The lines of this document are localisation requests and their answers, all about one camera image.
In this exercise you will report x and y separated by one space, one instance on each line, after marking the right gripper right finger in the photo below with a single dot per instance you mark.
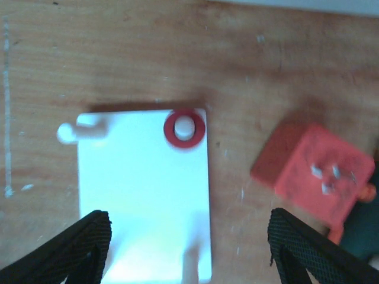
300 251

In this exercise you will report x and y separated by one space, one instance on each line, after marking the orange plug adapter cube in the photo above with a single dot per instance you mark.
316 170

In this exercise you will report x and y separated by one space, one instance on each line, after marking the red large spring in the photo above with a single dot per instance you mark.
185 129

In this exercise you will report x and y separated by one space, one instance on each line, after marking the orange handled screwdriver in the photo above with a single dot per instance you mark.
368 193

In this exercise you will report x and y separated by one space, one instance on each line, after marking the white peg board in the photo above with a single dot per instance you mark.
157 196

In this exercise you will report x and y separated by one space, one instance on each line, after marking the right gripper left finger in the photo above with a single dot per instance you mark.
76 255

